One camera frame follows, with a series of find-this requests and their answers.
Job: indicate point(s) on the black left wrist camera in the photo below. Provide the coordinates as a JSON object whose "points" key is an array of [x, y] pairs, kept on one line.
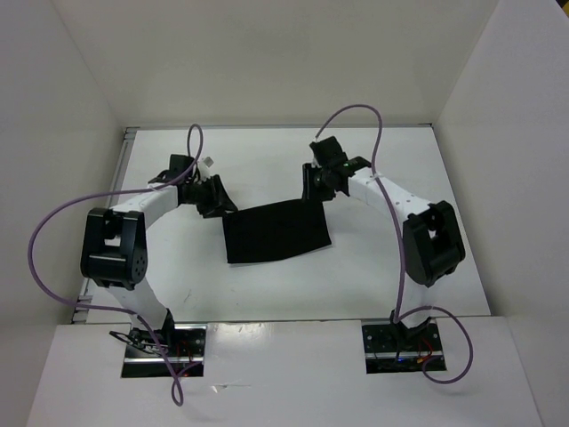
{"points": [[181, 169]]}

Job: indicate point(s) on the black skirt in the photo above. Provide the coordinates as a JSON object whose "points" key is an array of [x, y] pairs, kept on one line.
{"points": [[275, 232]]}

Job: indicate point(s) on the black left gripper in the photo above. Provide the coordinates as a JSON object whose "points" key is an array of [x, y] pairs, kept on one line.
{"points": [[220, 200]]}

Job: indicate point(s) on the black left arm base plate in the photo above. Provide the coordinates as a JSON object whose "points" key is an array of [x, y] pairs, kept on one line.
{"points": [[185, 352]]}

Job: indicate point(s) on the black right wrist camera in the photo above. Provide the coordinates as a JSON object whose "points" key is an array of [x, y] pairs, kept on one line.
{"points": [[328, 154]]}

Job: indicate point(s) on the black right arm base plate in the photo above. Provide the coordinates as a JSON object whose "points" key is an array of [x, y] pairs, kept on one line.
{"points": [[387, 353]]}

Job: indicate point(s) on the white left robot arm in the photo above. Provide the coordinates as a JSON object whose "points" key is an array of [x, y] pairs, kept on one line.
{"points": [[115, 252]]}

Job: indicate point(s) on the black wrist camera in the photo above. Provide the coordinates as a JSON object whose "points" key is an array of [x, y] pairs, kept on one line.
{"points": [[328, 154], [181, 169]]}

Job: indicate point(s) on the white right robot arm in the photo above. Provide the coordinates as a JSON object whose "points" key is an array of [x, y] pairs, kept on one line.
{"points": [[429, 240]]}

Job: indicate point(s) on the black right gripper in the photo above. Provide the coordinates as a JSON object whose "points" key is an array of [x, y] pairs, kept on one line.
{"points": [[310, 191]]}

